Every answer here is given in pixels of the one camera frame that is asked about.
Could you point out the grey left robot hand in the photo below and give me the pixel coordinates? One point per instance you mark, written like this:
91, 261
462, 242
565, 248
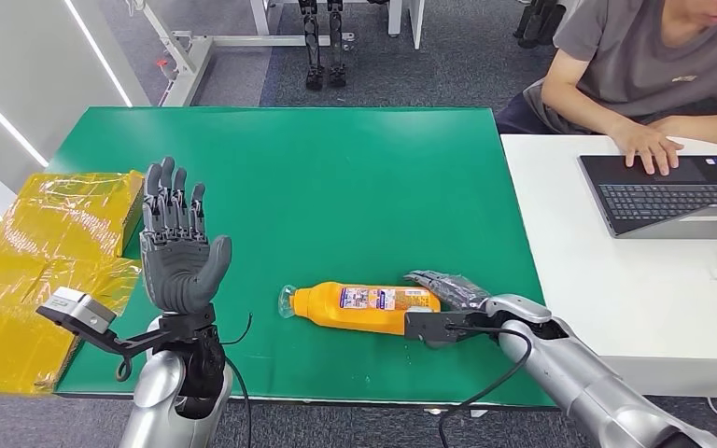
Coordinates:
179, 272

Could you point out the orange plastic bottle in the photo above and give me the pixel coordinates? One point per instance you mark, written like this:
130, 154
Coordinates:
334, 306

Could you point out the person's right hand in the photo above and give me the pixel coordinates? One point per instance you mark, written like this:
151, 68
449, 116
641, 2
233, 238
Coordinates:
643, 145

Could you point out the person's right forearm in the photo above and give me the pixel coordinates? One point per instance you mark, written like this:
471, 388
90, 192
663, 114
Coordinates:
581, 114

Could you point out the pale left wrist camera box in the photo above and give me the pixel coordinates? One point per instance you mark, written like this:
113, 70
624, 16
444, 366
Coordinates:
77, 307

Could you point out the white metal gantry frame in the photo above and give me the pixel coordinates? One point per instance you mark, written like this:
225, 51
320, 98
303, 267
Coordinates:
194, 62

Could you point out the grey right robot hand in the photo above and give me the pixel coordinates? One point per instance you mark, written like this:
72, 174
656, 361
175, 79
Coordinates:
457, 292

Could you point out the green table mat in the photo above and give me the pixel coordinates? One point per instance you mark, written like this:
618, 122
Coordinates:
334, 185

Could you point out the white desk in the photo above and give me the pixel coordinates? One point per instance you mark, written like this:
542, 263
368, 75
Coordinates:
630, 260

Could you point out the person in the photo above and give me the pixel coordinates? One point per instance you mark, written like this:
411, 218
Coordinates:
630, 49

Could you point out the red frame knob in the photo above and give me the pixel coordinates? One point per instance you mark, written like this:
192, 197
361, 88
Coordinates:
162, 62

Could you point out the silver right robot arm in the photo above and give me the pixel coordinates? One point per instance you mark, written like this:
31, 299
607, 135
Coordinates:
581, 377

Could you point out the white background table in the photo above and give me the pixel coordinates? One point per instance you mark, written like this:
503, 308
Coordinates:
405, 18

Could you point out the yellow film-wrapped cardboard box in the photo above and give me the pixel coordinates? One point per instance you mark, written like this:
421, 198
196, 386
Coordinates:
37, 247

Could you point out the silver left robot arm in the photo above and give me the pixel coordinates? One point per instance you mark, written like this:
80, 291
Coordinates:
160, 396

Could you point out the black camera bracket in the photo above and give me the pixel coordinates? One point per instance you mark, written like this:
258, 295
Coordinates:
467, 321
148, 340

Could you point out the black silver humanoid robot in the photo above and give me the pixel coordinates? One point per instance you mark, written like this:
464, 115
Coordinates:
314, 37

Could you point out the black right camera bracket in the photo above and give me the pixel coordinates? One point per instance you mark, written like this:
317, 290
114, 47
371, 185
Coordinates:
467, 321

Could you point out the black left camera bracket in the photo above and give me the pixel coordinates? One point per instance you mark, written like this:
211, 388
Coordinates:
148, 340

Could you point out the dark grey laptop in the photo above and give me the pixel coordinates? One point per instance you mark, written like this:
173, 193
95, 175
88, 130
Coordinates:
674, 201

